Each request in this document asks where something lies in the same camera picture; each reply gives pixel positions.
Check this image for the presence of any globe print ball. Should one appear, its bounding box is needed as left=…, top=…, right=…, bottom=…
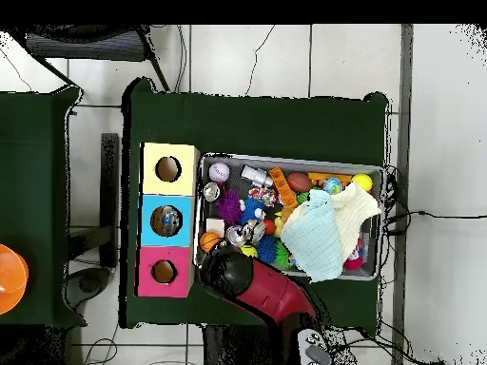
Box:
left=321, top=176, right=343, bottom=196

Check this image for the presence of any orange plastic bowl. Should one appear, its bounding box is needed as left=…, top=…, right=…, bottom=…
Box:
left=0, top=243, right=30, bottom=316

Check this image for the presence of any dark green side-table cloth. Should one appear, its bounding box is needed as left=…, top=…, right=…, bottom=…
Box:
left=0, top=86, right=87, bottom=328

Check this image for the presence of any orange plastic building brick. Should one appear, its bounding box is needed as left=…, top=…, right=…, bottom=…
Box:
left=268, top=165, right=299, bottom=210

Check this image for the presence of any dark green table cloth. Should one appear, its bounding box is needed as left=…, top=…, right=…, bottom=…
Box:
left=120, top=77, right=390, bottom=329

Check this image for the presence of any plain yellow ball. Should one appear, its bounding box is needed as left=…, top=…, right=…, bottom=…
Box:
left=350, top=173, right=373, bottom=193

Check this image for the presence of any wooden box with three holes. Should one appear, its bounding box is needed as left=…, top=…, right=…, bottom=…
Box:
left=134, top=141, right=202, bottom=298

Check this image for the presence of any white toy baseball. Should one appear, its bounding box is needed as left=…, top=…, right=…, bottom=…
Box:
left=207, top=162, right=231, bottom=184

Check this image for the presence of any black chair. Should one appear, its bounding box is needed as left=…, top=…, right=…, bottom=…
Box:
left=7, top=24, right=171, bottom=93

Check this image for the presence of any brown toy football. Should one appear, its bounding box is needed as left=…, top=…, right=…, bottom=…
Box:
left=285, top=171, right=314, bottom=193

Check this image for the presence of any black floor cable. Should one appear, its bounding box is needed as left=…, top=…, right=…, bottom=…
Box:
left=385, top=209, right=487, bottom=229

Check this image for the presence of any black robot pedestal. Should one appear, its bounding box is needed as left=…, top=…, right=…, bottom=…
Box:
left=201, top=324, right=298, bottom=365

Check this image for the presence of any mint waffle cloth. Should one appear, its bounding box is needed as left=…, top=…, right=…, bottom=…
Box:
left=280, top=188, right=344, bottom=283

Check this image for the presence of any purple spiky rubber ball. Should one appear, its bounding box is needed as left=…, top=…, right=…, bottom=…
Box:
left=215, top=189, right=244, bottom=225

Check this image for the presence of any blue spiky toy with eyes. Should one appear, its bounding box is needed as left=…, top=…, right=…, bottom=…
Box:
left=238, top=197, right=267, bottom=226

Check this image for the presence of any black upright panel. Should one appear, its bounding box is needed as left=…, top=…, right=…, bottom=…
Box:
left=99, top=132, right=120, bottom=268

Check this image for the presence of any shallow silver mesh bin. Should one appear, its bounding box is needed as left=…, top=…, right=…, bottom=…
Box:
left=192, top=152, right=386, bottom=281

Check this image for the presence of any cream waffle cloth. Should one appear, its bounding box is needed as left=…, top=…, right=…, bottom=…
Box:
left=329, top=182, right=381, bottom=263

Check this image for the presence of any orange toy basketball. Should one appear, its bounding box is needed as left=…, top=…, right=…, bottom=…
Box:
left=199, top=230, right=222, bottom=253

